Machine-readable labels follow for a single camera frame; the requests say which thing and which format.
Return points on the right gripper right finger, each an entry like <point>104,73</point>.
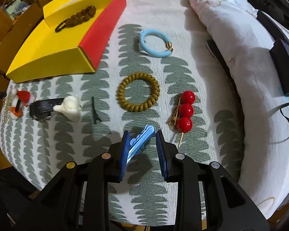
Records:
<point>166,152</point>

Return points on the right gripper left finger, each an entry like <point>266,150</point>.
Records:
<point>119,152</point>

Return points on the light blue hair clip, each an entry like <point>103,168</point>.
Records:
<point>137,144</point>

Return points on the red ball hair clip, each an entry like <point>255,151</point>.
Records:
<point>182,117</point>

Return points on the pearl hair claw clip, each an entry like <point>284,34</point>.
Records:
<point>6,106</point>

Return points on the santa hat hair clip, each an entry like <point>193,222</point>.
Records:
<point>24,96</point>

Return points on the black wrist watch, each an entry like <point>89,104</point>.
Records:
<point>41,110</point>

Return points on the small black hair clip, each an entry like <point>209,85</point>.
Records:
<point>95,116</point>

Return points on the leaf pattern bed sheet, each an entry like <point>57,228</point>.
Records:
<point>164,38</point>

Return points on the white bow hair clip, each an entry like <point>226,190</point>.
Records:
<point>70,107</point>

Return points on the floral white duvet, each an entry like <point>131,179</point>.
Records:
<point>244,43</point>

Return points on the yellow cardboard box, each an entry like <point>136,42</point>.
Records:
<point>71,39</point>

